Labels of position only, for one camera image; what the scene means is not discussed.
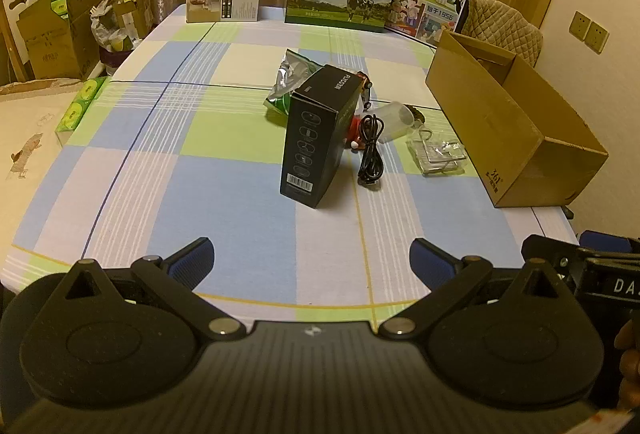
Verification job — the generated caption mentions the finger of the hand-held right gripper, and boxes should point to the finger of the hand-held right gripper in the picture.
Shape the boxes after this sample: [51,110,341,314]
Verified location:
[521,235,584,275]
[580,230,640,256]

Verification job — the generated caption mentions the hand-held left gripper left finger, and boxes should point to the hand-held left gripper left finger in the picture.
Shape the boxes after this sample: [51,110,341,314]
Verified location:
[59,237,247,342]

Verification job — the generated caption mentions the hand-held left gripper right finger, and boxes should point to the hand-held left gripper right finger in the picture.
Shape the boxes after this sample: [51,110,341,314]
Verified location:
[378,237,572,341]

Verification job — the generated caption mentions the clear bag with metal hook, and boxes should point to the clear bag with metal hook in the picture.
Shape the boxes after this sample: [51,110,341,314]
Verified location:
[406,126,469,177]

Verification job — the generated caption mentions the black cable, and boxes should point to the black cable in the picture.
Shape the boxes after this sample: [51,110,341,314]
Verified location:
[357,113,386,189]

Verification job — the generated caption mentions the translucent plastic cup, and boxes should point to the translucent plastic cup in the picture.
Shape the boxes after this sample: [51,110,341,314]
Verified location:
[372,101,416,144]

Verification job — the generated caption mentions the red toy figure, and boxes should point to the red toy figure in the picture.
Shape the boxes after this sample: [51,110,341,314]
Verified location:
[347,113,364,150]

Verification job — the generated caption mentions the brown cardboard box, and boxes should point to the brown cardboard box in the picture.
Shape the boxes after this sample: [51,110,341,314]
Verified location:
[424,30,610,209]

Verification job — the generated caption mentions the black product box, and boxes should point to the black product box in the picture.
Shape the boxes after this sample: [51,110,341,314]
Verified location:
[279,63,362,209]

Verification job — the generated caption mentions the small toy car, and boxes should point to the small toy car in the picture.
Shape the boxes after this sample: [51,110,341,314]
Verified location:
[357,74,376,111]

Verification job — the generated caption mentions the silver green snack packet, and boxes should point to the silver green snack packet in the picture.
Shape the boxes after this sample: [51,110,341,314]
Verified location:
[264,48,323,127]

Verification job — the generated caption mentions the person's right hand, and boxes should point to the person's right hand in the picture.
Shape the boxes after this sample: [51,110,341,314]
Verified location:
[614,319,640,410]

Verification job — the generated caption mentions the checked tablecloth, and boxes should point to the checked tablecloth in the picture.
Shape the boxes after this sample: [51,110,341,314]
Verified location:
[0,4,582,331]

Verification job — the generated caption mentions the beige embroidered cloth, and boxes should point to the beige embroidered cloth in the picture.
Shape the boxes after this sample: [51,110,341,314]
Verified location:
[0,78,102,226]

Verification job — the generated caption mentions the chair with quilted cover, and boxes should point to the chair with quilted cover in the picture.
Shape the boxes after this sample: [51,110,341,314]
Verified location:
[459,0,544,66]

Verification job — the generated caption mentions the small cardboard carton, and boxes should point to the small cardboard carton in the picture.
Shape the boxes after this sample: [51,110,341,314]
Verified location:
[112,0,151,41]

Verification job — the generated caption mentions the large open cardboard carton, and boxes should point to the large open cardboard carton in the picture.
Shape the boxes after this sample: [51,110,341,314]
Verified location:
[17,0,104,80]

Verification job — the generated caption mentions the white wooden board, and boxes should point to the white wooden board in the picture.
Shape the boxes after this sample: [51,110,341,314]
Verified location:
[1,0,51,83]

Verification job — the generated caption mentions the beige wall socket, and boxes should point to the beige wall socket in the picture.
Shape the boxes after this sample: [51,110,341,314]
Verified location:
[584,20,610,56]
[569,10,592,40]

